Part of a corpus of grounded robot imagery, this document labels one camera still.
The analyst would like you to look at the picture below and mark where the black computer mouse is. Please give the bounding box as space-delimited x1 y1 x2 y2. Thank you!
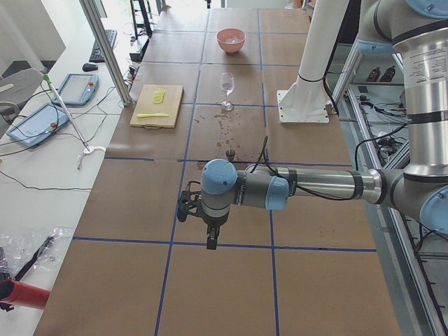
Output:
82 62 98 72

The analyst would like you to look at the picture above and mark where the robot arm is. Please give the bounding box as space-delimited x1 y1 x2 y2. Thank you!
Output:
176 1 447 249

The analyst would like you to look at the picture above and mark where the aluminium frame post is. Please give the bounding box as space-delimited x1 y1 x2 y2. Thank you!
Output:
79 0 132 106

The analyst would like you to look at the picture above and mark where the grey office chair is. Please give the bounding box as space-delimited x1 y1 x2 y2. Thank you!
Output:
1 68 43 122

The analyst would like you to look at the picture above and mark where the black keyboard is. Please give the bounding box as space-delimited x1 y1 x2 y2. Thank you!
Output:
88 29 118 64

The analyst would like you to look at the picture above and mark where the clear wine glass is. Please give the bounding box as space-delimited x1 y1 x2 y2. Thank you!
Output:
220 73 235 111

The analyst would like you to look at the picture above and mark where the red cylinder bottle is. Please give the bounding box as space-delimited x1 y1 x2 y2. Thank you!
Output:
1 279 50 312

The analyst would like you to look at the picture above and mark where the bamboo cutting board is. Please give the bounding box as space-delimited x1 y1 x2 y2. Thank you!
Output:
129 85 183 129

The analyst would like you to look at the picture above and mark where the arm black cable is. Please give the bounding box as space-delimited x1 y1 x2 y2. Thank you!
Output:
185 135 410 201

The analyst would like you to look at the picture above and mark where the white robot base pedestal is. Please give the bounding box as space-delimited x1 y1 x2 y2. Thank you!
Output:
277 0 349 123

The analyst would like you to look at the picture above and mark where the blue teach pendant near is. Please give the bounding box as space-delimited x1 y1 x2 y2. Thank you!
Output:
6 103 69 148

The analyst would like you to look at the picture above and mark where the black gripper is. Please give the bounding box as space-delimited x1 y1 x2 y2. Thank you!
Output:
176 190 204 223

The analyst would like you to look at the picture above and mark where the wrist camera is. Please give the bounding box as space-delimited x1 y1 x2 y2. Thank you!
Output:
206 225 220 250

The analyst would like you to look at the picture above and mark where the blue teach pendant far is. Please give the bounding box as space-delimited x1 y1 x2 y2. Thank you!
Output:
57 73 99 107

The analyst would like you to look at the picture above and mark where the steel jigger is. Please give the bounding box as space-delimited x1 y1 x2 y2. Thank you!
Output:
225 148 235 162

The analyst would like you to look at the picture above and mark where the yellow plastic knife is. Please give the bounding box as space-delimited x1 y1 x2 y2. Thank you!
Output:
136 113 170 119

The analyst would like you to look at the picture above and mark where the blue teach pendant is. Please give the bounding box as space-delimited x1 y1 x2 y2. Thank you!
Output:
57 73 99 107
6 103 69 148

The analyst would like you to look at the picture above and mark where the green tipped grabber stick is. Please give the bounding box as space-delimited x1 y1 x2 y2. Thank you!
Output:
43 74 106 170

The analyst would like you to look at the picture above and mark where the clear ice cubes pile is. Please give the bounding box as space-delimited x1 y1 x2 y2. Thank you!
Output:
225 36 243 44

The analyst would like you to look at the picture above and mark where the pink bowl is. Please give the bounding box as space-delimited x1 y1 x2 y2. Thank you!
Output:
216 28 246 54

